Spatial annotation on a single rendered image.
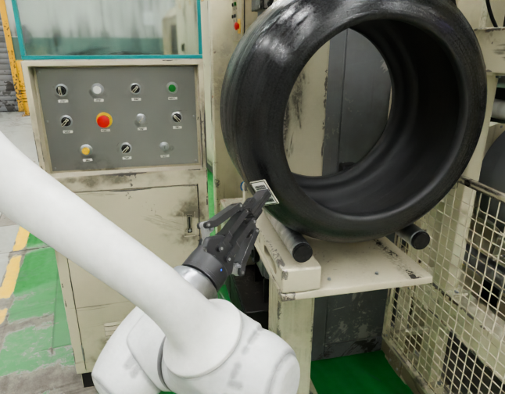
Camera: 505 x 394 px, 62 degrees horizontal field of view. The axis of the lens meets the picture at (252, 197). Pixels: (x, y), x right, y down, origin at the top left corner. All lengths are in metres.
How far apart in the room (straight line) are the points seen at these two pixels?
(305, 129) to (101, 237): 0.85
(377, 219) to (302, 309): 0.61
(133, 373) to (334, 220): 0.50
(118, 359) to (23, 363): 1.63
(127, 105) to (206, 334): 1.13
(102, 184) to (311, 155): 0.72
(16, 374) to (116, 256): 1.76
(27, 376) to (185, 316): 1.72
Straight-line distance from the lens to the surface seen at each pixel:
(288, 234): 0.95
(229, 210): 0.75
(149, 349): 0.60
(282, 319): 1.47
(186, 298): 0.47
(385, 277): 1.05
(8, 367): 2.24
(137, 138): 1.53
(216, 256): 0.73
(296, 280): 0.94
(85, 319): 1.78
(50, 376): 2.11
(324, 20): 0.81
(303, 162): 1.24
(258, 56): 0.81
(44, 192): 0.48
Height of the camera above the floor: 1.32
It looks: 20 degrees down
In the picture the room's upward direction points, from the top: straight up
